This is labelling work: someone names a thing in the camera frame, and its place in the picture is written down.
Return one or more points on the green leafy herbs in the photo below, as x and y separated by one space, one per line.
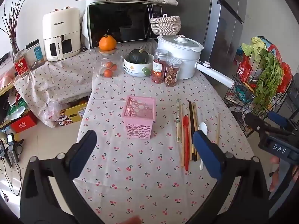
268 79

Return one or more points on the grey refrigerator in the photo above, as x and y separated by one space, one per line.
210 16

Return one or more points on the black lid glass jar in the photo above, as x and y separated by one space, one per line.
37 53

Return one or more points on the green and white bag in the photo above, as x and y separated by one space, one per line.
17 107

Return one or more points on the white spoon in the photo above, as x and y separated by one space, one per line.
202 128

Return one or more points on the red plastic bag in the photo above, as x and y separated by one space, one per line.
286 72

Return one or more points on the clear plastic bag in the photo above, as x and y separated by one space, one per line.
52 109

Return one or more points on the person's right hand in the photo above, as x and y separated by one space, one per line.
273 179

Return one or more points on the red plastic spoon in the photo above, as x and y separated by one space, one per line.
186 121

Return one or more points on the brown wooden chopstick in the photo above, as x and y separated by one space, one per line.
195 121

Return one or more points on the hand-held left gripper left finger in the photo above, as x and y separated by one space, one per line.
86 144

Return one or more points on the black floor device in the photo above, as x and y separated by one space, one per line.
10 138

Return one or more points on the jar of red dried fruit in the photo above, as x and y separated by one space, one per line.
158 72

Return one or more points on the red flat box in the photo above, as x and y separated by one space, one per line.
23 124

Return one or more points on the large orange with stem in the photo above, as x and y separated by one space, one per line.
107 43

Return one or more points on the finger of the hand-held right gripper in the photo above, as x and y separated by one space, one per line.
257 124
278 119

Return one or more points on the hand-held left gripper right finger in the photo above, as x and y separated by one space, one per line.
208 154

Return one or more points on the red label glass jar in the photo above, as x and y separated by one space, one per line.
22 66

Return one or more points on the napa cabbage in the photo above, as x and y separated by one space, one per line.
253 44

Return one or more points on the dry twig bouquet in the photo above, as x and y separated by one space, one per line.
12 28

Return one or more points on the wooden side cabinet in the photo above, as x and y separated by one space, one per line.
5 90

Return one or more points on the printed bamboo chopstick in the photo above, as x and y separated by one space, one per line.
178 121

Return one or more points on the white electric cooking pot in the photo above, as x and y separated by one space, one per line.
184 60

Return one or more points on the glass jar with wooden lid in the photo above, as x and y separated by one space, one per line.
102 59

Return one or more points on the red snack packet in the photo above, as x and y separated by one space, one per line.
244 68

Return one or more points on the jar of dried fruit rings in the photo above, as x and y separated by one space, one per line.
171 75

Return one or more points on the yellow cardboard box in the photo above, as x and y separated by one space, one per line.
77 113

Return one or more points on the cream air fryer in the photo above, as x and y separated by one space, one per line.
60 28

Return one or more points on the pink cloth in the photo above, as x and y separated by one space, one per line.
4 77

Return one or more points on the small floral drape cloth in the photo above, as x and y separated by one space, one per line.
58 81

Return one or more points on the teal snack packet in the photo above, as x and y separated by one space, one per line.
243 94

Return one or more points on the black door microwave oven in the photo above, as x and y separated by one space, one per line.
121 23

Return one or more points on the dark green pumpkin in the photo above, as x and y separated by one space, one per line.
137 56

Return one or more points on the small tangerine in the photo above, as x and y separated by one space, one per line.
114 67
107 72
109 64

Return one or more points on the pink perforated utensil holder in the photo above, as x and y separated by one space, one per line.
140 130

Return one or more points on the cherry print tablecloth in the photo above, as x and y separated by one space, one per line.
140 179

